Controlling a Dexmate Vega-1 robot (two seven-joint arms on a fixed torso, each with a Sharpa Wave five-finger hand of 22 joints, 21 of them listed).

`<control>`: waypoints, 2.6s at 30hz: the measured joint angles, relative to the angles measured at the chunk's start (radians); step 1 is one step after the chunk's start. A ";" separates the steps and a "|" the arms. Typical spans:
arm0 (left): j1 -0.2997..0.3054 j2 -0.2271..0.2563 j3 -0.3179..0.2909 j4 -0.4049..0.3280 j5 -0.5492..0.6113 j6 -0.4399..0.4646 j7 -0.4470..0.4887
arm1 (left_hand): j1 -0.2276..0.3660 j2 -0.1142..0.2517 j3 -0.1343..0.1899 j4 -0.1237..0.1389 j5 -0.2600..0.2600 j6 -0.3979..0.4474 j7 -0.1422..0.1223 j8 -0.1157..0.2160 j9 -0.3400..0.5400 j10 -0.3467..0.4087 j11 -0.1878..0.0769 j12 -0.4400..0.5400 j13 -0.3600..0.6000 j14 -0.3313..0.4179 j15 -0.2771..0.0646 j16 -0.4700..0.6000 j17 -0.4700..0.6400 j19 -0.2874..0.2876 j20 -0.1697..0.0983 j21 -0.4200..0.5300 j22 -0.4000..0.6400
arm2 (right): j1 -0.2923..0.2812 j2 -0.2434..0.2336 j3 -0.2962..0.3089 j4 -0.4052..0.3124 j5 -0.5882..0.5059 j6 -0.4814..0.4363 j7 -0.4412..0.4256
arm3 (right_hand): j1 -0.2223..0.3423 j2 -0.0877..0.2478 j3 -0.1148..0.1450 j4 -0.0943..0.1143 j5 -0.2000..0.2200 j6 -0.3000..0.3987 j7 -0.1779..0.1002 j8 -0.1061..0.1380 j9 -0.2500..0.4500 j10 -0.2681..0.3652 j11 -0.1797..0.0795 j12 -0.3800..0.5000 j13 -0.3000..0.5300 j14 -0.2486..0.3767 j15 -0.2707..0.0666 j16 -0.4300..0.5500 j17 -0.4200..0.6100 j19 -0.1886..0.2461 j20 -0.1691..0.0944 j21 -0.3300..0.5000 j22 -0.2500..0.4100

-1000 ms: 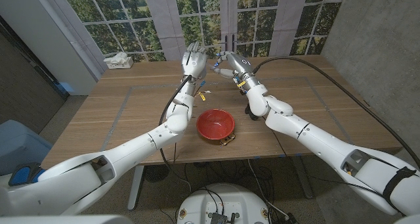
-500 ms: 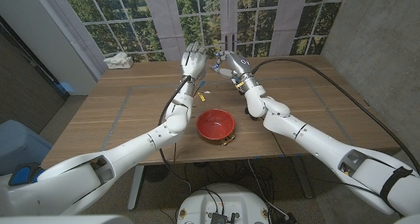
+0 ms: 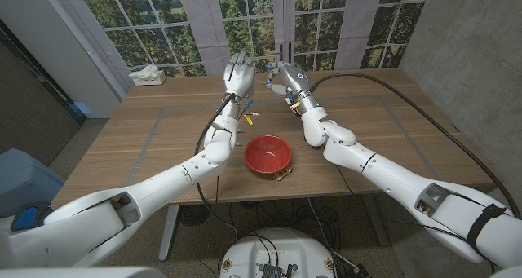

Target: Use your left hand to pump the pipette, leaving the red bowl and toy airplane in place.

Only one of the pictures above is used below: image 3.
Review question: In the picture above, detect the black round fan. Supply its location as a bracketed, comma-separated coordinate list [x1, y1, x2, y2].
[178, 203, 212, 227]

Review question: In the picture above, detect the white tissue box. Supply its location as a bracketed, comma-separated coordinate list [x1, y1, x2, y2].
[128, 64, 167, 86]

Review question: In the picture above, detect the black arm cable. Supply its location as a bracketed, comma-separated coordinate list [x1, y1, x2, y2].
[194, 93, 240, 238]
[309, 71, 522, 220]

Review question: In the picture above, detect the blue black pad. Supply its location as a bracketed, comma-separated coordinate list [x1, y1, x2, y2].
[10, 201, 54, 232]

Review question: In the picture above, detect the blue-grey container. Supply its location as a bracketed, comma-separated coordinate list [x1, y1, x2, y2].
[0, 148, 66, 218]

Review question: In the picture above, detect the red bowl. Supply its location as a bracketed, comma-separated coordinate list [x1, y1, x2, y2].
[243, 135, 293, 174]

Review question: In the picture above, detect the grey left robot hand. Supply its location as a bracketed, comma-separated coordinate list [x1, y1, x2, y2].
[222, 51, 257, 99]

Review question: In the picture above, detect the white table leg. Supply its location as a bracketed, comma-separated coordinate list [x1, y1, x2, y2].
[157, 205, 180, 263]

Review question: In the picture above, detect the printed window backdrop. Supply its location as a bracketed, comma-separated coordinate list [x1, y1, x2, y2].
[73, 0, 433, 77]

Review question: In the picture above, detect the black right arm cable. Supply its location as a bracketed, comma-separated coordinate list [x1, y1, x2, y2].
[309, 71, 522, 220]

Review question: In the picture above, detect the grey table leg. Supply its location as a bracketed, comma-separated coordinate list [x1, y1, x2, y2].
[361, 192, 392, 248]

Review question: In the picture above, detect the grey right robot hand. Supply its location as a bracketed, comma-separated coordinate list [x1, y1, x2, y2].
[264, 60, 321, 115]

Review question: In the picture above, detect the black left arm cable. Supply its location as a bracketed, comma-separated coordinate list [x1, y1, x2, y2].
[194, 93, 240, 238]

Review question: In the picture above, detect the gold toy car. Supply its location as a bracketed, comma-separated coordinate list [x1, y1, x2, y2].
[272, 164, 294, 182]

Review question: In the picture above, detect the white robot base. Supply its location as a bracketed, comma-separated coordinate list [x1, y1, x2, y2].
[219, 227, 336, 278]

